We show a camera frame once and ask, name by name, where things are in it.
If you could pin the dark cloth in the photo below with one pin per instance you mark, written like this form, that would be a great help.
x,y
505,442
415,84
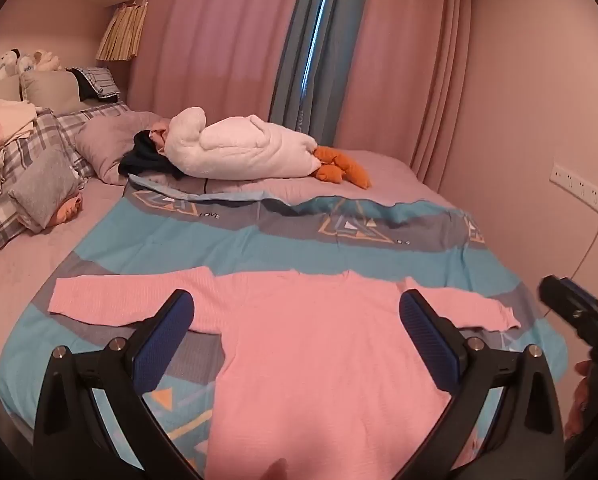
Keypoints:
x,y
144,157

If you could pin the peach cloth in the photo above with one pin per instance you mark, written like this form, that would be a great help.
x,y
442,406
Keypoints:
x,y
69,210

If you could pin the pink curtain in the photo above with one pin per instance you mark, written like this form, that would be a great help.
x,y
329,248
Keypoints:
x,y
404,60
214,40

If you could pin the pink knit sweater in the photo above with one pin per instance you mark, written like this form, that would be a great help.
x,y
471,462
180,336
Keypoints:
x,y
319,360

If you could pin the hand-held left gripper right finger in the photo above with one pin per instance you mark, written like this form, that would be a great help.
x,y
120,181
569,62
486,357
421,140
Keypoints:
x,y
429,340

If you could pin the white blue plush toy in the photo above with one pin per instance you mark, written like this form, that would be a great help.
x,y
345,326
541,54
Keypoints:
x,y
27,63

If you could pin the person's right hand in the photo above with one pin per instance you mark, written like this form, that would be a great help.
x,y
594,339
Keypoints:
x,y
579,405

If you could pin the pile of folded clothes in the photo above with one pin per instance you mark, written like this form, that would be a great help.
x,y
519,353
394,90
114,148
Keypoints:
x,y
14,115

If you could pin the white goose plush toy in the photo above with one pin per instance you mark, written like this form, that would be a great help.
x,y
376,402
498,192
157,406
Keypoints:
x,y
239,150

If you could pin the blue curtain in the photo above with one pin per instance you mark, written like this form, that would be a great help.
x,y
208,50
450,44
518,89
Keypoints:
x,y
324,60

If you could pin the bed with pink sheet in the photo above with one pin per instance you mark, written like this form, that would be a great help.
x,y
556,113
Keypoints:
x,y
24,280

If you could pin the black white plush toy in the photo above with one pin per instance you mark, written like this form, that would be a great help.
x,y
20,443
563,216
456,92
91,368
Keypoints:
x,y
4,65

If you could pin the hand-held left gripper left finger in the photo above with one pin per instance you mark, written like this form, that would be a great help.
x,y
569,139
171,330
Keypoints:
x,y
166,340

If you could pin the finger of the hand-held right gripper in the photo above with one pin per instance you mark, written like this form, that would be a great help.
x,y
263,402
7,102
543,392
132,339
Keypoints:
x,y
574,305

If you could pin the mauve pillow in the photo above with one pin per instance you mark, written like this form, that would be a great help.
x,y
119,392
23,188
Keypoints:
x,y
109,140

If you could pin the white wall socket strip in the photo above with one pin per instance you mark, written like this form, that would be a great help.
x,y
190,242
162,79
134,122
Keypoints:
x,y
579,187

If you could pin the cream plush toy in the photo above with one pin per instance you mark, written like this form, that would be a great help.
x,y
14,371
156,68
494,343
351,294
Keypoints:
x,y
46,60

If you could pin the beige headboard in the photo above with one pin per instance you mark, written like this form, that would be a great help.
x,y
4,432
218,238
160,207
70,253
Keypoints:
x,y
49,90

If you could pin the small grey pillow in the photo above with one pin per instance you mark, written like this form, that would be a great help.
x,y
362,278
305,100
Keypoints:
x,y
44,190

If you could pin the plaid dark shirt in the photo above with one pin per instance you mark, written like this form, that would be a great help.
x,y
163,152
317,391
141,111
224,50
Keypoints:
x,y
96,82

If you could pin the teal grey printed blanket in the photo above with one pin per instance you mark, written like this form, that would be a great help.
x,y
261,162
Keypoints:
x,y
259,245

